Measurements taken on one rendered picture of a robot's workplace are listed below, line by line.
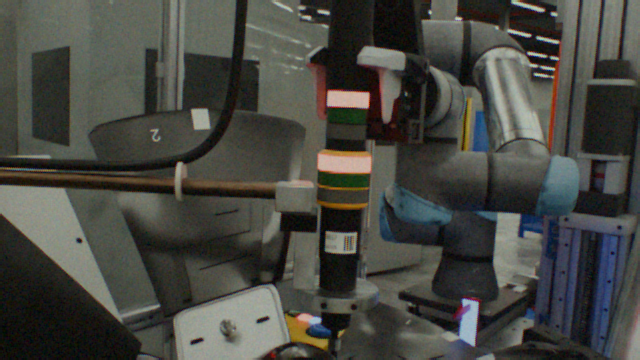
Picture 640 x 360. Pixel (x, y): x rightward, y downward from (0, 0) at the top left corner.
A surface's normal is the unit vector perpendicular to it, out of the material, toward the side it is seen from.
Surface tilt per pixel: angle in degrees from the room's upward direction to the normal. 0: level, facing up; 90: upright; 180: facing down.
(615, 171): 90
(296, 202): 90
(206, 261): 48
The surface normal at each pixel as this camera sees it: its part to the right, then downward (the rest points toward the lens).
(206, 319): -0.14, -0.59
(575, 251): -0.62, 0.06
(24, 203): 0.66, -0.55
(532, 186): -0.15, 0.06
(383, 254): 0.63, 0.12
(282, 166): 0.18, -0.72
